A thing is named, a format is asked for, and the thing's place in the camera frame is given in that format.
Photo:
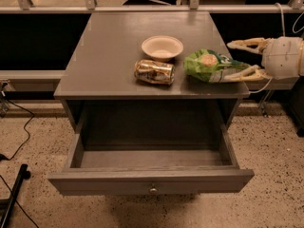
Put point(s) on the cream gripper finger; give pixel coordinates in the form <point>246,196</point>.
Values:
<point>253,45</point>
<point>252,73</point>

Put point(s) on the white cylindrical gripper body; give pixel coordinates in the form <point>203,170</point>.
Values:
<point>281,57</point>

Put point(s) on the green rice chip bag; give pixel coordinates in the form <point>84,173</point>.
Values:
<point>212,67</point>

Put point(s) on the round metal drawer knob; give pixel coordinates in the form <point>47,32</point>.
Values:
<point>153,189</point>

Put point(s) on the grey open top drawer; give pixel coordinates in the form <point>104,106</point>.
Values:
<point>123,148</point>

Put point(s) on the white paper bowl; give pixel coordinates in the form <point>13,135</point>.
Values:
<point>162,48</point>

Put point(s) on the gold crushed soda can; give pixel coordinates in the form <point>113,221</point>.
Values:
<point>154,72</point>

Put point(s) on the grey wooden cabinet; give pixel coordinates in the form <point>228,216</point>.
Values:
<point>102,66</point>

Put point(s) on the black stand leg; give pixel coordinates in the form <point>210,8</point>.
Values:
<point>6,205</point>

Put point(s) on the metal railing frame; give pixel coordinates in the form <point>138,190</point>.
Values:
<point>152,3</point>

